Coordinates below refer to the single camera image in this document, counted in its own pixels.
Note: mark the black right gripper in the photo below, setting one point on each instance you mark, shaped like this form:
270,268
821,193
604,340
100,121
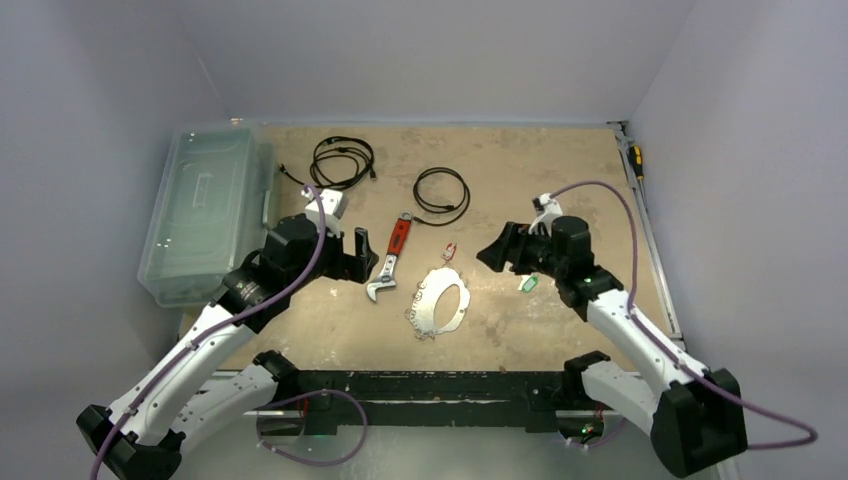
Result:
518,245

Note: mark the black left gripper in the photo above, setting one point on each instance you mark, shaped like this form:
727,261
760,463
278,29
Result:
355,268

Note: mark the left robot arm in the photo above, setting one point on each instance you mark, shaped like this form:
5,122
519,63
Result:
146,432

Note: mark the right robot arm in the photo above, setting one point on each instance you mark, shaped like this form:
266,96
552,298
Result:
677,401

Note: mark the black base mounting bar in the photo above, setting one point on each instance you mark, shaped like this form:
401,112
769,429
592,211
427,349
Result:
534,401

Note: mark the clear plastic storage box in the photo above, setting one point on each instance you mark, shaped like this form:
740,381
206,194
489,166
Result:
213,208

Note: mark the yellow black screwdriver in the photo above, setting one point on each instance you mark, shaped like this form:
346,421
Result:
634,158

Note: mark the red handled adjustable wrench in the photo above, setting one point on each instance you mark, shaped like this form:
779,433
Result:
385,279

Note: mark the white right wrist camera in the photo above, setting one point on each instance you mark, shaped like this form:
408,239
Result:
547,209

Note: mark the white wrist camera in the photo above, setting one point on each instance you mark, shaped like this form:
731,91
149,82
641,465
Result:
547,209
328,206

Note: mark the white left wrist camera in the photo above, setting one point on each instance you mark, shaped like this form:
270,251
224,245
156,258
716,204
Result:
328,206

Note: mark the aluminium frame rail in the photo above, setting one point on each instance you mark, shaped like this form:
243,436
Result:
624,141

